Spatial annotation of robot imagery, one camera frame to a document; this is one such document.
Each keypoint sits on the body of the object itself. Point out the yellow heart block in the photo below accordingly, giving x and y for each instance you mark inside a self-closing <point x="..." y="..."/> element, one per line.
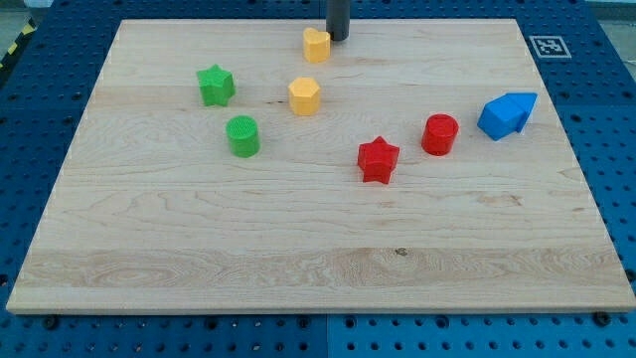
<point x="316" y="45"/>

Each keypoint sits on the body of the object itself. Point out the red star block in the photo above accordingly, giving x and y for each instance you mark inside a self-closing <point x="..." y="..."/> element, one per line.
<point x="377" y="160"/>

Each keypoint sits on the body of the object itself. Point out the green star block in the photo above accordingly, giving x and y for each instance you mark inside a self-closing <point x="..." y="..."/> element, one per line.
<point x="216" y="85"/>

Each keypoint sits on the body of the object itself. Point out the yellow hexagon block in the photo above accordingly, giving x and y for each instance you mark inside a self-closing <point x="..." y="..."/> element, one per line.
<point x="304" y="96"/>

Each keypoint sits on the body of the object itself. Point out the green cylinder block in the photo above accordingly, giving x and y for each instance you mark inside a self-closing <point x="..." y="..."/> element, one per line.
<point x="242" y="134"/>

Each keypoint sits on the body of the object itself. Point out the light wooden board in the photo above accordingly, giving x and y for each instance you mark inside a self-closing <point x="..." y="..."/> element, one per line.
<point x="152" y="213"/>

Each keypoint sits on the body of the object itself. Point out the red cylinder block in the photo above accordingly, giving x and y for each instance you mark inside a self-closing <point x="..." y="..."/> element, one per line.
<point x="439" y="134"/>

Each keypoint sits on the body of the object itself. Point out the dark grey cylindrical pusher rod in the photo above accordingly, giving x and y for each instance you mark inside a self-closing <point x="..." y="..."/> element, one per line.
<point x="338" y="19"/>

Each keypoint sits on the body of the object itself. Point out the blue cube block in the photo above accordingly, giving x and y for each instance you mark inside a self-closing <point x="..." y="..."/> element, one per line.
<point x="501" y="116"/>

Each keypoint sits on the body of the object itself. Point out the blue triangle block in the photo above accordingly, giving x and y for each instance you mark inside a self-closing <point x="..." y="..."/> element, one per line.
<point x="522" y="104"/>

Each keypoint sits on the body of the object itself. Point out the white fiducial marker tag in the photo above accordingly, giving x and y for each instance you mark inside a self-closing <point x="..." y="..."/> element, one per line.
<point x="550" y="47"/>

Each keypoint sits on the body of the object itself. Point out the yellow black hazard tape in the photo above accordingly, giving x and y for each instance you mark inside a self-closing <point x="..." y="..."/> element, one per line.
<point x="18" y="46"/>

